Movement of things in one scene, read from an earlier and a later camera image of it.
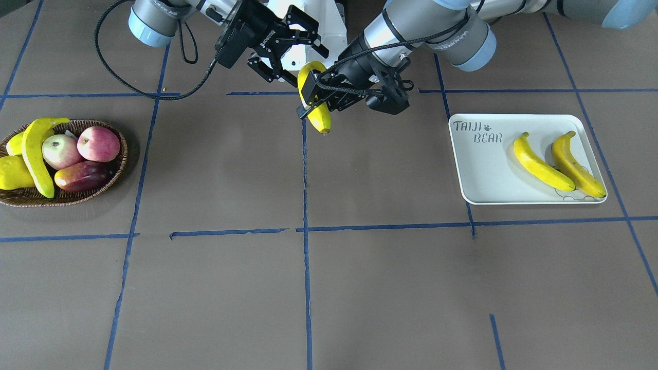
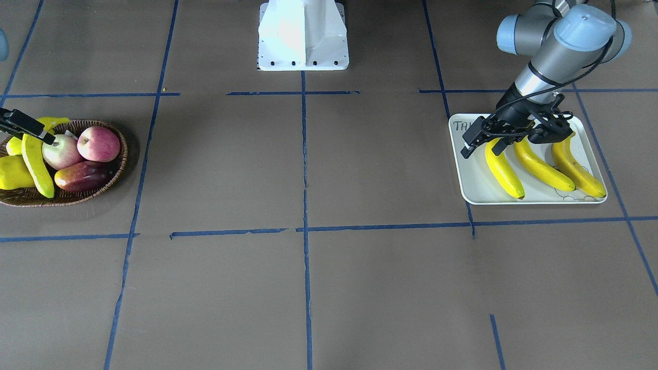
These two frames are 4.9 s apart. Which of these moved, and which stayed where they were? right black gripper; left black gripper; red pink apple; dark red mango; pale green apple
Moved: left black gripper; right black gripper
Stayed: pale green apple; red pink apple; dark red mango
